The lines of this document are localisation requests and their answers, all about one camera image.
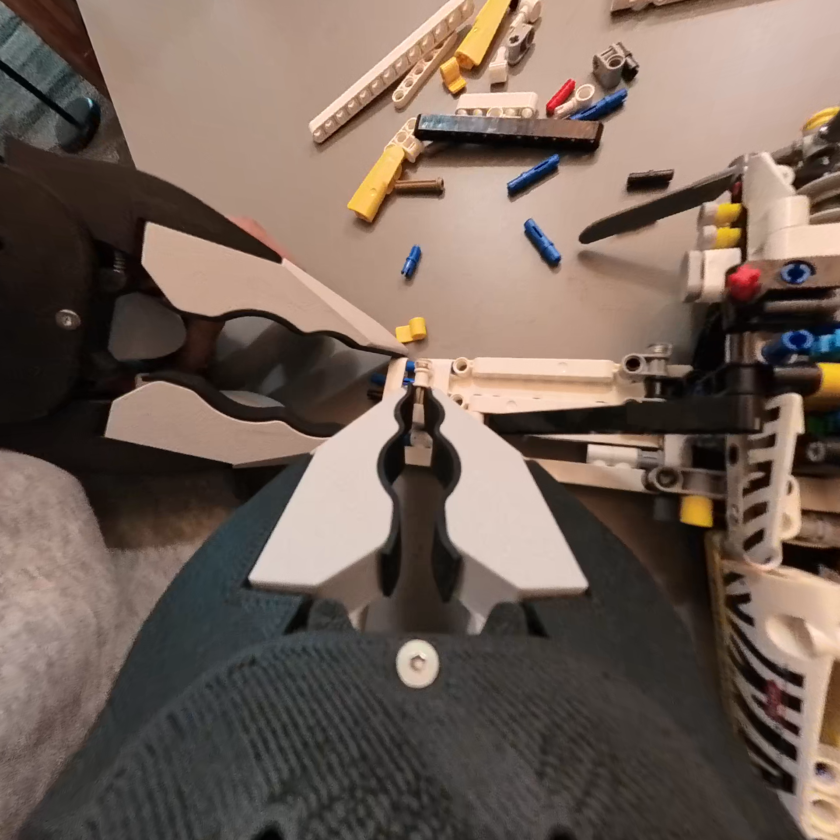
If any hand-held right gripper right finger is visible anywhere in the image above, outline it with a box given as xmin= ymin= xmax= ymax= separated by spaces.
xmin=427 ymin=392 xmax=588 ymax=634

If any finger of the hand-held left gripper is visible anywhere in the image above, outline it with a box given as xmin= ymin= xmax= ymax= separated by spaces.
xmin=141 ymin=222 xmax=408 ymax=360
xmin=105 ymin=371 xmax=343 ymax=468

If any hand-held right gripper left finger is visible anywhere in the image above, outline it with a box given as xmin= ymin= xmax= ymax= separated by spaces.
xmin=248 ymin=392 xmax=421 ymax=629

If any zebra striped lego helicopter model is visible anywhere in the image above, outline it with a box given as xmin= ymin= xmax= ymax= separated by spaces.
xmin=384 ymin=108 xmax=840 ymax=840

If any short white lego beam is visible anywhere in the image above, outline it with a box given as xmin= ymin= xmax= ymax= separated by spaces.
xmin=367 ymin=356 xmax=411 ymax=403

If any thin white lego beam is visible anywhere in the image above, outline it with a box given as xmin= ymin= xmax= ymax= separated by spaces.
xmin=392 ymin=29 xmax=460 ymax=109

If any yellow curved lego panel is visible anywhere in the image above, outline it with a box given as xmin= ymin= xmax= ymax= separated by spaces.
xmin=454 ymin=0 xmax=513 ymax=68

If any white grey lego connector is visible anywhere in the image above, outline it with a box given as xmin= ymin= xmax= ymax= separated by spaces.
xmin=489 ymin=0 xmax=544 ymax=83

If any white lego pin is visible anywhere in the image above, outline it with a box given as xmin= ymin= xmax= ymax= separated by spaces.
xmin=554 ymin=84 xmax=597 ymax=119

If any person's left hand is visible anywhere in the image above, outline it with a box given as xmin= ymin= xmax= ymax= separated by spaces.
xmin=180 ymin=217 xmax=294 ymax=378

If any black metal bar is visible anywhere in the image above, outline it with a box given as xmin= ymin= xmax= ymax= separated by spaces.
xmin=0 ymin=58 xmax=102 ymax=153

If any white Lego frame piece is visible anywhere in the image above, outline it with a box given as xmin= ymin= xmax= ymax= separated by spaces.
xmin=610 ymin=0 xmax=775 ymax=15

